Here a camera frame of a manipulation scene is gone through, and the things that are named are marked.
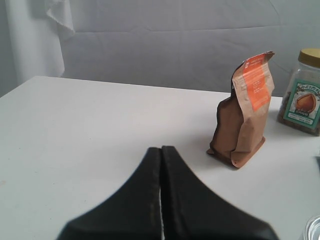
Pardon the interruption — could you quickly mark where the almond jar with yellow lid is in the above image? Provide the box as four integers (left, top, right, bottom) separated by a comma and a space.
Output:
277, 48, 320, 136

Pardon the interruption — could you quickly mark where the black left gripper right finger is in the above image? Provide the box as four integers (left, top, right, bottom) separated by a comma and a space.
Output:
161, 146, 278, 240

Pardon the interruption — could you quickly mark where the kraft pouch with orange label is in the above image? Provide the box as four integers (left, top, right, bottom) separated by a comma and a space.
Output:
207, 51, 275, 169

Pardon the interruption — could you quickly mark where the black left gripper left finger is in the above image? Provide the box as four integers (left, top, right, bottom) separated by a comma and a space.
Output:
58, 147, 162, 240

